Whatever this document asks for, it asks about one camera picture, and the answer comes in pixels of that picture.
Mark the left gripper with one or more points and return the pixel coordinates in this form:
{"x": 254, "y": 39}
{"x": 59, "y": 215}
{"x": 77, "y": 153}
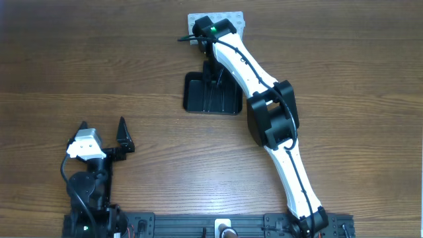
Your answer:
{"x": 115, "y": 155}

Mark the clear test tube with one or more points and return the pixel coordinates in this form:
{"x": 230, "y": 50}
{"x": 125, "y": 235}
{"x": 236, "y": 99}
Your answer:
{"x": 223, "y": 100}
{"x": 203, "y": 99}
{"x": 211, "y": 99}

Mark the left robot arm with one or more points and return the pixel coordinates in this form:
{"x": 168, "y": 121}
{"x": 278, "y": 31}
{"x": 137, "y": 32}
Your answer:
{"x": 82, "y": 185}

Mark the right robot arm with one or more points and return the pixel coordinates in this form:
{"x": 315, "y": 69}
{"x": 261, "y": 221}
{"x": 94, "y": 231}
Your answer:
{"x": 238, "y": 63}

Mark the black tray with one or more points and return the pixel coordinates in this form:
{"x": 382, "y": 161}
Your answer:
{"x": 195, "y": 96}

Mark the white test tube rack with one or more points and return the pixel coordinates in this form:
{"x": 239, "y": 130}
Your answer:
{"x": 239, "y": 20}

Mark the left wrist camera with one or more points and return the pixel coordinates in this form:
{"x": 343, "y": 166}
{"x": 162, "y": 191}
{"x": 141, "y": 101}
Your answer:
{"x": 86, "y": 145}

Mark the mounting rail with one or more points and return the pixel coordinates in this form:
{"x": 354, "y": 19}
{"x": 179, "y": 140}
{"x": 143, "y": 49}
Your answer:
{"x": 185, "y": 226}

